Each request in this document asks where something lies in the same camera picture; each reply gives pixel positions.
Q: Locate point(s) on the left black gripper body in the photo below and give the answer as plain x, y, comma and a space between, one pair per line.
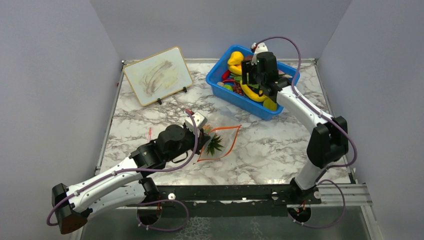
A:
200, 136

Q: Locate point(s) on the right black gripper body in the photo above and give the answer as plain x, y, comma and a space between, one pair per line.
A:
253, 68

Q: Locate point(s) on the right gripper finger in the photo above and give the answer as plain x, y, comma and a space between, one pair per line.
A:
255, 78
245, 74

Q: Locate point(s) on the orange toy pineapple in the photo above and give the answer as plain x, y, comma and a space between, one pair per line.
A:
214, 146

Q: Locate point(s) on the clear orange zip bag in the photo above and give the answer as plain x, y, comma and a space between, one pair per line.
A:
227, 126

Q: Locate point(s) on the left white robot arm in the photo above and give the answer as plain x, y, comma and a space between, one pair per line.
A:
126, 183

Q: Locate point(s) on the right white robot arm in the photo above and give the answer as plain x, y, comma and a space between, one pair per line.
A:
328, 141

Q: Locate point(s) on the yellow toy banana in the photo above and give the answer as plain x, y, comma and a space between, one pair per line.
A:
252, 95
235, 69

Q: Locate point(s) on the green leafy vegetable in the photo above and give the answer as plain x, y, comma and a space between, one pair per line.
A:
236, 78

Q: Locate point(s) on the red toy chili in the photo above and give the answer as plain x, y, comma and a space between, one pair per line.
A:
228, 77

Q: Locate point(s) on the red toy grapes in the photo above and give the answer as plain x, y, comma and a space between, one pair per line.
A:
238, 89

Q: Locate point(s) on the green toy lime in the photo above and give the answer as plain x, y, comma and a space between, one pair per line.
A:
228, 87

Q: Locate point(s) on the yellow toy starfruit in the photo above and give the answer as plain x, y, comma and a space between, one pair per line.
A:
270, 105

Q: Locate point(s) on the white drawing board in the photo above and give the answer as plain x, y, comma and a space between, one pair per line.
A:
158, 76

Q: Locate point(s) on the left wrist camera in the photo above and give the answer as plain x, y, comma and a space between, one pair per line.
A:
195, 122

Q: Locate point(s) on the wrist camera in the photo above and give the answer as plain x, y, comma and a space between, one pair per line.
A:
195, 122
257, 48

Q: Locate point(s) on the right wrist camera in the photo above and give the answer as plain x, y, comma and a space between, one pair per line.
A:
257, 48

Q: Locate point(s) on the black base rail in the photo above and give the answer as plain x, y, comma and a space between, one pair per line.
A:
214, 201

